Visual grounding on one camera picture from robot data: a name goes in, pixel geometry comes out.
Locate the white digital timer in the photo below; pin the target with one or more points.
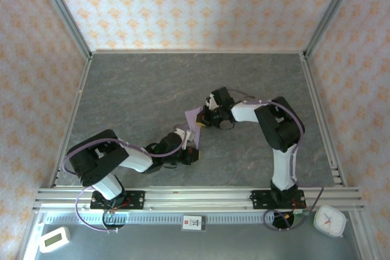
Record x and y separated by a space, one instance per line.
55 239

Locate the grey metal shelf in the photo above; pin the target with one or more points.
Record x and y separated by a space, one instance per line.
213 246

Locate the aluminium frame post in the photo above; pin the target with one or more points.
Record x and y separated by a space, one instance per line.
331 13
65 13

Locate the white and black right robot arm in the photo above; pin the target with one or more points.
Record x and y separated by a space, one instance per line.
280 126

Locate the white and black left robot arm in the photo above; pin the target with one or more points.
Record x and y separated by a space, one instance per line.
134 159

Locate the white square analog clock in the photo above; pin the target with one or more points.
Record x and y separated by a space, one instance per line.
329 222

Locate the light purple paper sheet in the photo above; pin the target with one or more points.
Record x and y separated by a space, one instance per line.
195 123

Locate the white label card red mark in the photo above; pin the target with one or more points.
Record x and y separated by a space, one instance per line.
194 223

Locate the aluminium table edge rail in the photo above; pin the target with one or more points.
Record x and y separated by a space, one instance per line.
70 120
324 120
198 52

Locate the long aluminium base rail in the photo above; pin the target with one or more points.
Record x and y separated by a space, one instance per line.
195 199

